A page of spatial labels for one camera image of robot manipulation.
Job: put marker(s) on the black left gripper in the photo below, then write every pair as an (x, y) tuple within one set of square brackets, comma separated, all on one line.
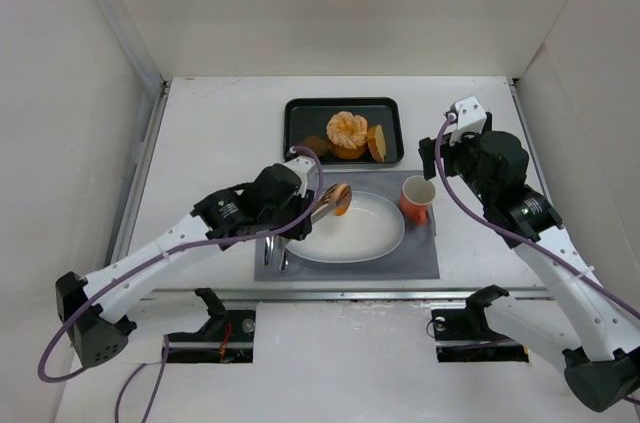
[(304, 216)]

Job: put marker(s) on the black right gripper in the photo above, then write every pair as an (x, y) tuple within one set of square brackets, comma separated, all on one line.
[(428, 158)]

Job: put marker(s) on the metal tongs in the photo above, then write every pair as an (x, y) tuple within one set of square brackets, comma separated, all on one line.
[(323, 207)]

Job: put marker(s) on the small oval sesame roll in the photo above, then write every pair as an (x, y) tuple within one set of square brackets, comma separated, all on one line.
[(340, 199)]

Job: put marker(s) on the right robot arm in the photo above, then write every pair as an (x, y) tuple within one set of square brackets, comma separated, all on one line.
[(598, 354)]

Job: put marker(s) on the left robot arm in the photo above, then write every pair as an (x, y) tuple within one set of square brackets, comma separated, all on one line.
[(93, 308)]

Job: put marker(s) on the sliced brown bread loaf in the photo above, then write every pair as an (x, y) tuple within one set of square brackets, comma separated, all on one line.
[(377, 143)]

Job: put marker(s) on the sesame twisted bread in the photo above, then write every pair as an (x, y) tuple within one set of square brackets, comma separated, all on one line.
[(347, 130)]

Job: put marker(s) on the silver spoon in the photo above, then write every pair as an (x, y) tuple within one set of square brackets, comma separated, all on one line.
[(268, 250)]

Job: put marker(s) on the silver fork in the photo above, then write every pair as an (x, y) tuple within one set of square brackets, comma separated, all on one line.
[(283, 258)]

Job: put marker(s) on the orange cup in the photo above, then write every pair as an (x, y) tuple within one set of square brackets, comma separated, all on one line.
[(416, 199)]

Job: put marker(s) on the brown chocolate croissant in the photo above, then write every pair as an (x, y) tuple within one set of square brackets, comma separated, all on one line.
[(319, 146)]

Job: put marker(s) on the smooth orange round bun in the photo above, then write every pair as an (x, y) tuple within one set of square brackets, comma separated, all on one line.
[(348, 153)]

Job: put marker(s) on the white oval plate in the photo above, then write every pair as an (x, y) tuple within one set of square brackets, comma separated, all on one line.
[(371, 228)]

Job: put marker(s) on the grey cloth placemat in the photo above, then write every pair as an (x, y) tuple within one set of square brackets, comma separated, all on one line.
[(414, 259)]

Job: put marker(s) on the white front cover board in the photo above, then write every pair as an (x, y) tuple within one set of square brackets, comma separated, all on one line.
[(328, 362)]

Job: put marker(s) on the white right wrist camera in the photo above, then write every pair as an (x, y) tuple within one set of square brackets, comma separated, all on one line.
[(468, 117)]

